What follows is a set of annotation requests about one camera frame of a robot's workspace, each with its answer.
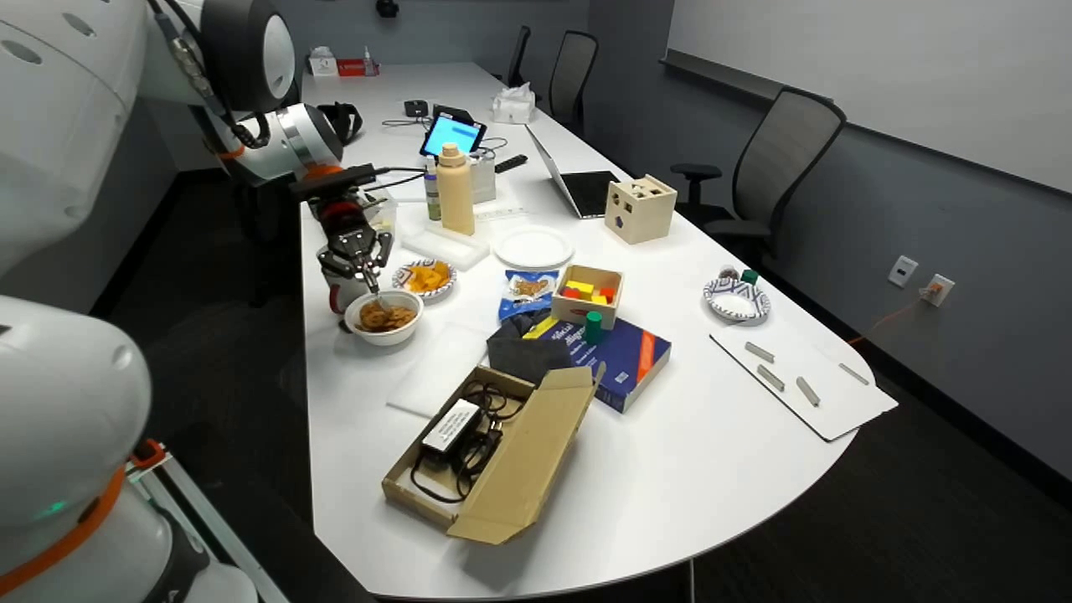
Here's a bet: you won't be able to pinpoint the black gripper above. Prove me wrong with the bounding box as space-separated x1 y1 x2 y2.
315 192 396 307

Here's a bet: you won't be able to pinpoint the white bowl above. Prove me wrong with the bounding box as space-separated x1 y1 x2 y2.
342 285 427 349

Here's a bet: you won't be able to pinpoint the blue patterned paper bowl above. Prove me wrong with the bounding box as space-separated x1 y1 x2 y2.
392 257 459 303

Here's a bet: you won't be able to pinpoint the white mug red print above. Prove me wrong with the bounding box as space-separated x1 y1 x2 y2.
324 278 370 319

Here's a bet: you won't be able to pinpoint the brown pretzel crisps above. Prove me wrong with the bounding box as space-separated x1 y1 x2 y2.
356 298 420 335

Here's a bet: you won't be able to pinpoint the orange snack pieces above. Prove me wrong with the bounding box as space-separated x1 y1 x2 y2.
401 263 452 294

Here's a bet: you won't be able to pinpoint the clear plastic bin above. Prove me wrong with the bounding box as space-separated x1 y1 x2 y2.
361 163 431 245

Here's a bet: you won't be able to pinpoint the white foam tray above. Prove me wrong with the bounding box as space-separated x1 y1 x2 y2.
399 223 491 273

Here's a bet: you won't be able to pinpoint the small spray bottle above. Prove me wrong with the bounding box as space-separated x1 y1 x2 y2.
420 159 444 224

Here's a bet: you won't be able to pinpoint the beige plastic bottle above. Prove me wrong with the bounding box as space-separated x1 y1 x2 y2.
431 145 480 237

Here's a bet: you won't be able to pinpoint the black headset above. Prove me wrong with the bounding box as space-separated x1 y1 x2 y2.
315 100 365 148

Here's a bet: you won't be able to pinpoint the black tablet lit screen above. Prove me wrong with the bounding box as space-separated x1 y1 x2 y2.
417 106 490 163

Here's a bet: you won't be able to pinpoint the blue pretzel snack bag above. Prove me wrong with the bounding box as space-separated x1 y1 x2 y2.
496 264 563 329

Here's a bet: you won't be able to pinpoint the black power adapter white label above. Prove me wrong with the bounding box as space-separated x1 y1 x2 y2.
420 396 481 456

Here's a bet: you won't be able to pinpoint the white paper plate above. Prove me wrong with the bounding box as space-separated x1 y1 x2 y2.
490 224 577 273

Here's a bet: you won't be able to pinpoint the black cloth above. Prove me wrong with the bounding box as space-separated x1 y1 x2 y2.
485 315 581 388

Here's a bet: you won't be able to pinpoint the small white box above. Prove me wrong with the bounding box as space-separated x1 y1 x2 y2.
306 45 346 80

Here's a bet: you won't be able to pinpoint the grey laptop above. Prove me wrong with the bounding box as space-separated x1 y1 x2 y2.
521 123 620 223

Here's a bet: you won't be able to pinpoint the crumpled white plastic bag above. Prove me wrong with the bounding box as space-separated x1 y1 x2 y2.
490 80 538 129

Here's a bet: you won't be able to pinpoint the small wooden box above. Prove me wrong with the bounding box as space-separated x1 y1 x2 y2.
552 263 626 329

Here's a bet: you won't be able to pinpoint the open cardboard box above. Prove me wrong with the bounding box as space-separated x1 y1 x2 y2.
380 362 600 550

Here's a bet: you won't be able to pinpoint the black mesh office chair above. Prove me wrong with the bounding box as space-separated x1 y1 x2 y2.
545 28 603 129
667 83 846 264
507 23 536 91

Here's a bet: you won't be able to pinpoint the colourful game box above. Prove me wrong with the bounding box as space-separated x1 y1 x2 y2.
520 315 674 416

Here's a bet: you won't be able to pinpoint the wooden shape sorter cube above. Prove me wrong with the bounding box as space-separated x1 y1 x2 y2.
603 170 679 245

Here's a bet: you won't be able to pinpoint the flat white board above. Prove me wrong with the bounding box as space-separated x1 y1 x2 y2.
707 322 901 446

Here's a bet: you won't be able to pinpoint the black adapter cable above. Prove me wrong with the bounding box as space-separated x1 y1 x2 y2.
409 381 510 507

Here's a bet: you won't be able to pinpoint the grey robot mount frame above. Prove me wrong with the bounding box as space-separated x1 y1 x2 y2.
131 446 294 603

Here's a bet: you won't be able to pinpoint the coiled white cable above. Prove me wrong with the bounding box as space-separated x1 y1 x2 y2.
699 269 773 329

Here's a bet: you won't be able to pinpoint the white wall outlet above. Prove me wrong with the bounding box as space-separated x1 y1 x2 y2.
918 273 958 313
886 250 922 292

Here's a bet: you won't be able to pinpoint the wall whiteboard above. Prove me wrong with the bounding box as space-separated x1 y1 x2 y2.
664 0 1072 197

